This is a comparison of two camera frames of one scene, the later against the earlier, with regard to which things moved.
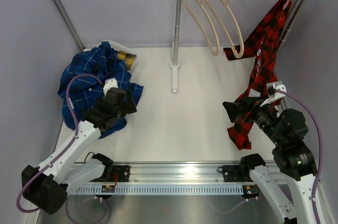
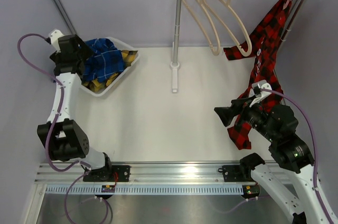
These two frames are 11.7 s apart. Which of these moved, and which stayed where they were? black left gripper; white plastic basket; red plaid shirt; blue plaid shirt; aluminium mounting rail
Moved: white plastic basket; black left gripper; blue plaid shirt
Stayed: red plaid shirt; aluminium mounting rail
